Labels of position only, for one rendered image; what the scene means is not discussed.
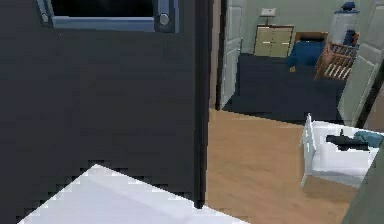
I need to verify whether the white room door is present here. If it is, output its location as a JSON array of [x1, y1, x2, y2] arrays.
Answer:
[[219, 0, 244, 110]]

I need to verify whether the dark grey cabinet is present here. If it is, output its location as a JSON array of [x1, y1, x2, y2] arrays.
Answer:
[[0, 0, 212, 224]]

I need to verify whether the cream chest of drawers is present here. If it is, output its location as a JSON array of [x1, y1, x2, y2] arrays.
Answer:
[[253, 24, 296, 59]]

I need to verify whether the white table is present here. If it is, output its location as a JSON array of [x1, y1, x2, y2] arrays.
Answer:
[[16, 163, 251, 224]]

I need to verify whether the white lamp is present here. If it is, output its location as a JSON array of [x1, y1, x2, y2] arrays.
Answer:
[[259, 7, 278, 26]]

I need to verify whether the blue framed window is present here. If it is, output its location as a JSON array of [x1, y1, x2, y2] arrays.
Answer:
[[35, 0, 181, 34]]

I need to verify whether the blue bed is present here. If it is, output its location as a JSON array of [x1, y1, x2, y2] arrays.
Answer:
[[285, 31, 329, 73]]

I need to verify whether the black flat object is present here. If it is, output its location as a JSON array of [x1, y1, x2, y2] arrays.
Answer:
[[325, 129, 370, 152]]

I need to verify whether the white shelf unit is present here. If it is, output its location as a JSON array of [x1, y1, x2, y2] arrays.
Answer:
[[329, 1, 361, 48]]

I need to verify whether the pale green room door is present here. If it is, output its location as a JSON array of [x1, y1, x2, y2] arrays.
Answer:
[[337, 0, 384, 128]]

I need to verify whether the teal cloth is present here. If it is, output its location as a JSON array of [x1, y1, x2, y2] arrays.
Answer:
[[353, 130, 384, 149]]

